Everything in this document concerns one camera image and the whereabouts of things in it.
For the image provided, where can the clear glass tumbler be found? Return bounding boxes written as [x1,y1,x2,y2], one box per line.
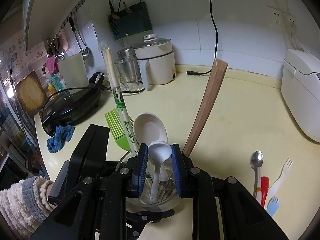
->
[126,158,181,212]

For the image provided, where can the glass jar with metal lid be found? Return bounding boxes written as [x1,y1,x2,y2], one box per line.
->
[115,47,141,92]

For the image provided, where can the wooden cutting board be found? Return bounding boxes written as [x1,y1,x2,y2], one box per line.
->
[15,71,48,118]

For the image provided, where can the white wall socket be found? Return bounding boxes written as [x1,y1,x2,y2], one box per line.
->
[266,7,284,28]

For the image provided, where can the blue plastic spork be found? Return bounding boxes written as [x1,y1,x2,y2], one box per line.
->
[266,196,280,217]

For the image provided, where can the disposable chopsticks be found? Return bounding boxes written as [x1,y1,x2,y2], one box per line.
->
[99,41,139,155]

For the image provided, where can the wooden handled fork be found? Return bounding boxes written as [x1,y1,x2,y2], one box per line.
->
[182,59,228,157]

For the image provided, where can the dark green knife block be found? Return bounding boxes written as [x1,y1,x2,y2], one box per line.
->
[108,0,152,41]

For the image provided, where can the beige electric cooker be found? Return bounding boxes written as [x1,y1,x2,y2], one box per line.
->
[134,34,176,90]

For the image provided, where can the white rice cooker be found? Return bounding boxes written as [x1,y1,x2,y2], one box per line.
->
[281,49,319,142]

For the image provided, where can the red handled utensil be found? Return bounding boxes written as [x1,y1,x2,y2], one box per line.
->
[261,176,269,207]

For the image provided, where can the white plastic spork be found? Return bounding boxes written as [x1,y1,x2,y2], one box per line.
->
[268,158,293,198]

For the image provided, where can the small white plastic spoon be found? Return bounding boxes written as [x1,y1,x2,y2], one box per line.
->
[148,141,172,204]

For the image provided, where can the black power cable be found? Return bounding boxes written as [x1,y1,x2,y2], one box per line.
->
[186,0,220,77]

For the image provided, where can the white cutting board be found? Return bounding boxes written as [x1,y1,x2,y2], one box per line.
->
[58,53,89,88]

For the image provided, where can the metal spoon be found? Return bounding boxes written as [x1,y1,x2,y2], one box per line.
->
[250,151,264,202]

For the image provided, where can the speckled beige large spoon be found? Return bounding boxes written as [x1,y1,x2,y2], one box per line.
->
[133,112,168,145]

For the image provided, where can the black electric griddle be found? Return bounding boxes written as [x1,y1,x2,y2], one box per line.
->
[40,72,104,137]

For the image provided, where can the blue cloth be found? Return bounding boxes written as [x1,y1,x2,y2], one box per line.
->
[47,125,75,153]

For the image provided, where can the knitted sweater left forearm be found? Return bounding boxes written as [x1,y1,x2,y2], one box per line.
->
[1,176,55,239]

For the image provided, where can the hanging metal ladle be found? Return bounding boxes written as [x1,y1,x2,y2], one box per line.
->
[68,16,90,61]

